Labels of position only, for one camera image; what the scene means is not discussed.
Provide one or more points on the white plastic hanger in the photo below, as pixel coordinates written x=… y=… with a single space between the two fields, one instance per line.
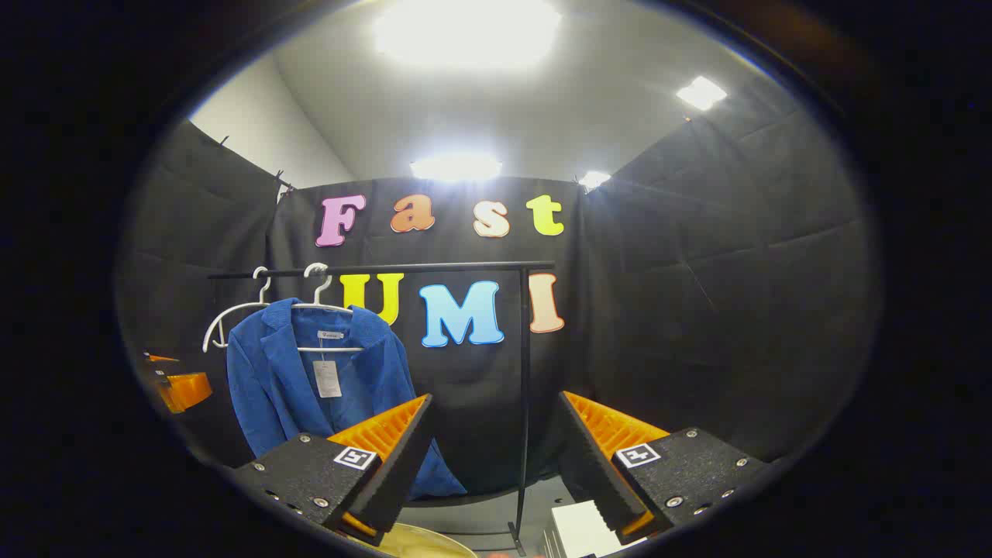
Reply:
x=319 y=291
x=232 y=314

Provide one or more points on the blue jacket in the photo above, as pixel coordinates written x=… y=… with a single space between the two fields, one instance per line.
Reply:
x=271 y=387

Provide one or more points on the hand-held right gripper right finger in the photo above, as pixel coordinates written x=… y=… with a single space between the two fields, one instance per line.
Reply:
x=585 y=465

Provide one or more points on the white box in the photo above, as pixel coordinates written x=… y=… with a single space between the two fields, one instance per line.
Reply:
x=577 y=535

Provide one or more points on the beige laundry hamper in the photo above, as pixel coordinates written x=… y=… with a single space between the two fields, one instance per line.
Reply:
x=418 y=542

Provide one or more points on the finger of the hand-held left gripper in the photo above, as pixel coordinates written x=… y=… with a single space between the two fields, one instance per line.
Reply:
x=186 y=391
x=161 y=358

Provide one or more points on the black backdrop cloth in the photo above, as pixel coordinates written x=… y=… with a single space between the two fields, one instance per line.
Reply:
x=697 y=310

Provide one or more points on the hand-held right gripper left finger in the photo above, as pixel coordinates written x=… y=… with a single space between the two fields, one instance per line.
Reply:
x=403 y=465

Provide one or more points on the ceiling light panel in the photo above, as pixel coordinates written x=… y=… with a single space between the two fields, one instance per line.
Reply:
x=594 y=179
x=701 y=93
x=465 y=35
x=456 y=167

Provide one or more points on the white paper tag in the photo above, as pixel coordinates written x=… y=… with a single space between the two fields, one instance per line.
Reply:
x=327 y=380

